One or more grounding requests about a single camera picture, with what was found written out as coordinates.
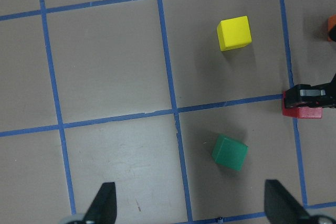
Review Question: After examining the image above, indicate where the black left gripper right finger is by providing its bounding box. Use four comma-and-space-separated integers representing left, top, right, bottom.
264, 179, 314, 224

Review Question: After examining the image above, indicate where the green wooden block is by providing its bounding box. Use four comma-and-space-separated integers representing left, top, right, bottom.
211, 134, 248, 171

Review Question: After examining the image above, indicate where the red wooden block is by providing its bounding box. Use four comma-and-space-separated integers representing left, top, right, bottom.
281, 91, 323, 119

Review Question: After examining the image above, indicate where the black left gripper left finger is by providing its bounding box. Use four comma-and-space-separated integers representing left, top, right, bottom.
82, 182, 117, 224

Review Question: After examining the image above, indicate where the yellow wooden block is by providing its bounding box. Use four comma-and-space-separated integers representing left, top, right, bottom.
216, 16, 252, 51

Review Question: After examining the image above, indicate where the orange wooden block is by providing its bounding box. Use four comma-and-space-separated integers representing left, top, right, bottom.
328, 15, 336, 41

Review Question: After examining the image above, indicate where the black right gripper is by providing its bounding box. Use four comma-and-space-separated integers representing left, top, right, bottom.
285, 76, 336, 109

